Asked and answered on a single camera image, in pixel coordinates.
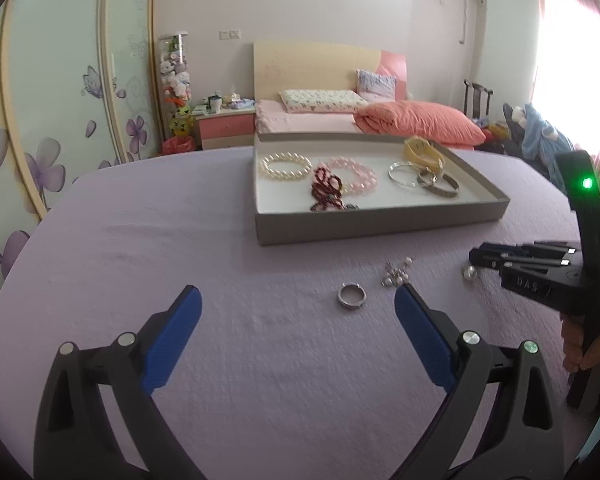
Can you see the floral sliding door wardrobe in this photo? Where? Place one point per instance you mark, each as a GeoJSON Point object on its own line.
{"type": "Point", "coordinates": [55, 85]}

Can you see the white cup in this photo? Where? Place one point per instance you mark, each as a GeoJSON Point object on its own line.
{"type": "Point", "coordinates": [216, 105]}

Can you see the pink curtain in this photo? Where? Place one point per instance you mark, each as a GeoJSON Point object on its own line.
{"type": "Point", "coordinates": [580, 60]}

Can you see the white floral pillow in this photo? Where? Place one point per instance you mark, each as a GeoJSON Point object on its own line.
{"type": "Point", "coordinates": [320, 101]}

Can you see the pink and white nightstand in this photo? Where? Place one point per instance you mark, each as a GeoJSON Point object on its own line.
{"type": "Point", "coordinates": [225, 127]}

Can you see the yellow plush toy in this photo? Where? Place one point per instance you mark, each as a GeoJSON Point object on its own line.
{"type": "Point", "coordinates": [181, 121]}

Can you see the cluster of small pearl earrings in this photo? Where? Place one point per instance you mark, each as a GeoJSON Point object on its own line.
{"type": "Point", "coordinates": [397, 275]}

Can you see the blue fleece garment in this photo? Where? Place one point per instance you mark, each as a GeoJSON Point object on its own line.
{"type": "Point", "coordinates": [540, 132]}

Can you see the round pearl earring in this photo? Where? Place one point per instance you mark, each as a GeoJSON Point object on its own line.
{"type": "Point", "coordinates": [469, 273]}

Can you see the grey office chair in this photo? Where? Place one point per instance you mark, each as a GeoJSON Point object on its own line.
{"type": "Point", "coordinates": [512, 130]}

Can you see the pink bed sheet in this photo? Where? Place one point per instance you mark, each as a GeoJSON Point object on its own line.
{"type": "Point", "coordinates": [300, 121]}

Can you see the pink quilt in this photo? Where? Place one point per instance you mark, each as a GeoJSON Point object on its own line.
{"type": "Point", "coordinates": [420, 122]}

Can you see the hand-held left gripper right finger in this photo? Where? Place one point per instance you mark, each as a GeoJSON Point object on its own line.
{"type": "Point", "coordinates": [425, 340]}

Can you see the air conditioner pipe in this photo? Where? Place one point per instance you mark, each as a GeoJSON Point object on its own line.
{"type": "Point", "coordinates": [467, 15]}

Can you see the clear tube of plush toys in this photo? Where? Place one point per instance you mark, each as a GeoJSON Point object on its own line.
{"type": "Point", "coordinates": [175, 70]}

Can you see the dark metal cuff bangle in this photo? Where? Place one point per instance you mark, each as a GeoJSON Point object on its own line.
{"type": "Point", "coordinates": [442, 191]}

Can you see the dark wooden chair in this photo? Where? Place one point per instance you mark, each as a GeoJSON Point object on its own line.
{"type": "Point", "coordinates": [477, 97]}

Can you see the small purple print pillow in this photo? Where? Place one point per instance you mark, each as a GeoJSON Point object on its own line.
{"type": "Point", "coordinates": [377, 84]}

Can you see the beige and pink headboard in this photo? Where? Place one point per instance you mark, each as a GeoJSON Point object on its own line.
{"type": "Point", "coordinates": [305, 65]}

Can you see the grey cardboard tray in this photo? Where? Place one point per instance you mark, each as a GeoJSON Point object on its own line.
{"type": "Point", "coordinates": [380, 225]}

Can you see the white wall socket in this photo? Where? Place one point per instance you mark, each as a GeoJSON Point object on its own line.
{"type": "Point", "coordinates": [230, 35]}

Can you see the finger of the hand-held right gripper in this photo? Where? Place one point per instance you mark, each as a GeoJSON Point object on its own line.
{"type": "Point", "coordinates": [525, 250]}
{"type": "Point", "coordinates": [530, 263]}

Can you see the red plastic bag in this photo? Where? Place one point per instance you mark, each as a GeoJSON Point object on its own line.
{"type": "Point", "coordinates": [177, 146]}

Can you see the person's right hand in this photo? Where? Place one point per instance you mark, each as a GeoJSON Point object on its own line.
{"type": "Point", "coordinates": [572, 350]}

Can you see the thin silver bangle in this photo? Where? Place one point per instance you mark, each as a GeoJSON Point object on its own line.
{"type": "Point", "coordinates": [391, 176]}

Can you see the purple tablecloth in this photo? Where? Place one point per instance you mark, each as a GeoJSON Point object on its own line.
{"type": "Point", "coordinates": [180, 240]}

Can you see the yellow bangle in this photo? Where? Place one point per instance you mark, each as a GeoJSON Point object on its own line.
{"type": "Point", "coordinates": [420, 152]}

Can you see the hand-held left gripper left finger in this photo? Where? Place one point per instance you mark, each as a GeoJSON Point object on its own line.
{"type": "Point", "coordinates": [175, 340]}

